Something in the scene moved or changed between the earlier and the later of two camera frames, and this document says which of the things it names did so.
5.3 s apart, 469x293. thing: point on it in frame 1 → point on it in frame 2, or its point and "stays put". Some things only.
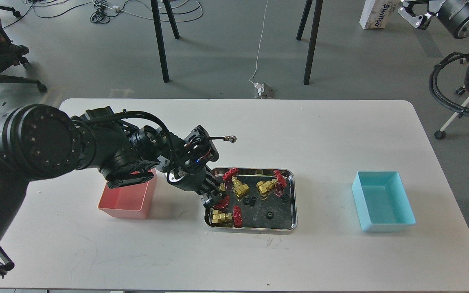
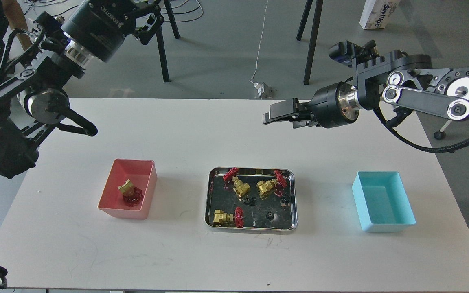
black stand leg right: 313,36 stays put
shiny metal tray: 259,199 stays put
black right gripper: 456,15 → 331,106
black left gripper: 192,173 → 98,26
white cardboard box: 376,14 stays put
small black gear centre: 252,201 stays put
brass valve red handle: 223,202 → 132,196
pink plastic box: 132,201 stays put
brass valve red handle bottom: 218,217 stays put
